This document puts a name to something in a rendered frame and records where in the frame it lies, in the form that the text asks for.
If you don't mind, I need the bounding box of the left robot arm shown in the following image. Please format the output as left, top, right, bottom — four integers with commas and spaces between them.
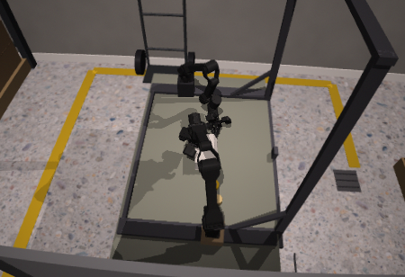
179, 112, 225, 238

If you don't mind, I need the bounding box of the white cardboard box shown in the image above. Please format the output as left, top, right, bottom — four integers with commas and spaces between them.
195, 134, 218, 170

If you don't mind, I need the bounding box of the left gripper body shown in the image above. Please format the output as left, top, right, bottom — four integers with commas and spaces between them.
183, 123, 209, 158

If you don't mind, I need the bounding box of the dark grey metal support frame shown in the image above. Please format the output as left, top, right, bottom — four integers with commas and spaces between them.
229, 0, 399, 234

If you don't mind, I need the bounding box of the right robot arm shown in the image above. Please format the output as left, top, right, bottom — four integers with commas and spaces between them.
177, 59, 221, 122

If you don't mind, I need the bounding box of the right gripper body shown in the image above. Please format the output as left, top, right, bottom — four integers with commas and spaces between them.
206, 110, 231, 126

